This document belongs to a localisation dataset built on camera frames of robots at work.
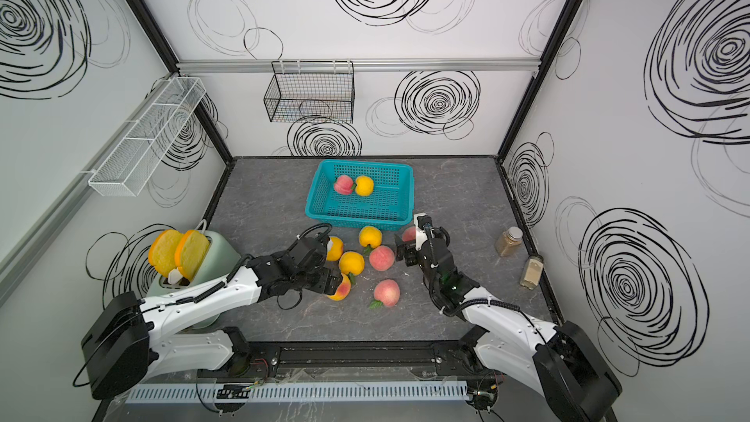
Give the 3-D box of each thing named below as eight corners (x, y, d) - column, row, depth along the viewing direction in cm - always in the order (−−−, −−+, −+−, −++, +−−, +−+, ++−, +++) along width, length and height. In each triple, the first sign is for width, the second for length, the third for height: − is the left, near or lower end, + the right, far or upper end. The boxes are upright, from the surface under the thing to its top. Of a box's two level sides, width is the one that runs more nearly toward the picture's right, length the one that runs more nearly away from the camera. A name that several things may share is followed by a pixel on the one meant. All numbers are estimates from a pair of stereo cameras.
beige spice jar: (518, 284, 89) (523, 279, 85) (526, 258, 94) (531, 252, 91) (532, 291, 87) (537, 286, 84) (539, 264, 93) (544, 258, 90)
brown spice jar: (498, 258, 94) (508, 242, 86) (493, 242, 98) (503, 226, 90) (514, 258, 94) (526, 242, 86) (509, 242, 98) (520, 226, 90)
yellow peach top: (358, 245, 95) (357, 238, 92) (363, 230, 99) (363, 223, 95) (378, 250, 94) (378, 244, 90) (383, 235, 97) (383, 228, 94)
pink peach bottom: (382, 312, 83) (382, 305, 78) (373, 293, 87) (372, 286, 82) (402, 301, 85) (403, 294, 80) (392, 284, 89) (393, 275, 84)
